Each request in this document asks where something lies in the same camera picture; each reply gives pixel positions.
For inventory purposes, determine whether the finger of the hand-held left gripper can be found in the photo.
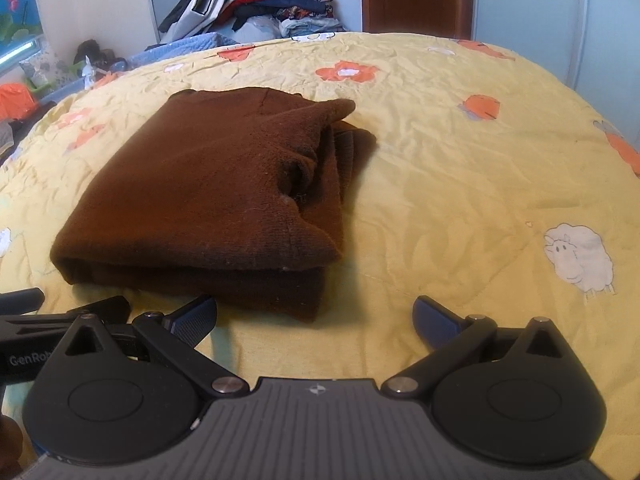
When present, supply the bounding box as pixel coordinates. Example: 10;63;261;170
0;296;132;339
0;287;46;317

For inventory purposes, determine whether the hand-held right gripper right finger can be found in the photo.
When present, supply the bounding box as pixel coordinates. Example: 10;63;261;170
380;296;578;401

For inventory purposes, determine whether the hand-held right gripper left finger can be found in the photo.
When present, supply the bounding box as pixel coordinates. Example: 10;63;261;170
62;294;251;401

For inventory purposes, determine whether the brown knitted sweater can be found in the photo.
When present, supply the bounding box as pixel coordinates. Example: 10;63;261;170
50;87;378;323

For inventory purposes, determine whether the pile of clothes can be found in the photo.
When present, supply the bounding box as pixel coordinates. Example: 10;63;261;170
160;0;347;44

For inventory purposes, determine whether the yellow printed blanket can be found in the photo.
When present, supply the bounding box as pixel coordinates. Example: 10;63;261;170
0;31;640;480

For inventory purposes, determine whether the orange cloth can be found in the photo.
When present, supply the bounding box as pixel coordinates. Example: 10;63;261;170
0;84;39;122

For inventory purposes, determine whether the green plastic object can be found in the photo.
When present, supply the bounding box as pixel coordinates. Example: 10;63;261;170
25;75;54;99

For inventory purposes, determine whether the grey patterned pillow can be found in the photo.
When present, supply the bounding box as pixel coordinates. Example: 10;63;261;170
20;52;77;94

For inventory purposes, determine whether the dark stuffed toy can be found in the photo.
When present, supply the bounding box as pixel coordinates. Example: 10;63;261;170
75;39;117;67

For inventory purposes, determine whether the grey flat panel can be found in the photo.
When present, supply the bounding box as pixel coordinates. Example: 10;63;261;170
146;0;206;44

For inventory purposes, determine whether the brown wooden door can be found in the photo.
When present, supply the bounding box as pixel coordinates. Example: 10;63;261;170
360;0;474;41

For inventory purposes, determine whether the wall poster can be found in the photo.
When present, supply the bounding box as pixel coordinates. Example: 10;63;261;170
0;0;44;47

